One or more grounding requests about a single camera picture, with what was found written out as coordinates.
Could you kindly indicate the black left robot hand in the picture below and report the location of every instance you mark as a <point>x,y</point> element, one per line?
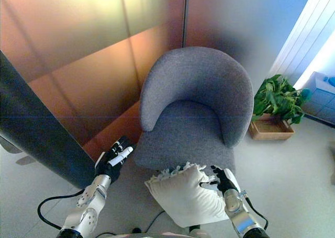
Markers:
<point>110,166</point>

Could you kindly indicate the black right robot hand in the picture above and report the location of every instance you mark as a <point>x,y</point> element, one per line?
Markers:
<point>225,181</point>

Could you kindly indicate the white fringed pillow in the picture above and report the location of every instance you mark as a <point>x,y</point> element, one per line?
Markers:
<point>183,196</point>

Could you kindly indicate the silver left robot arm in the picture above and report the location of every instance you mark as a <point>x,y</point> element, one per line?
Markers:
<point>87,209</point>

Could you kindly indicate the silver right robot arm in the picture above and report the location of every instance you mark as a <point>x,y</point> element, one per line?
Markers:
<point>240,217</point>

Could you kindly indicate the grey fabric armchair sofa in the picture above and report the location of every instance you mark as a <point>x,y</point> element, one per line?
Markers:
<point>196,91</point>

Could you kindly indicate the wooden planter box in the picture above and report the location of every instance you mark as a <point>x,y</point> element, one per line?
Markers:
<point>269,132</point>

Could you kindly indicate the dark grey panel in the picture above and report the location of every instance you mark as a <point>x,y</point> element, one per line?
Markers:
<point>34,123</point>

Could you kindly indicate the green leafy plant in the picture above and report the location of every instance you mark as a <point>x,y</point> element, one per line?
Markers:
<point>277,99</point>

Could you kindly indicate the blue bottle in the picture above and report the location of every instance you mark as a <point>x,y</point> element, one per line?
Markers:
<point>329,80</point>

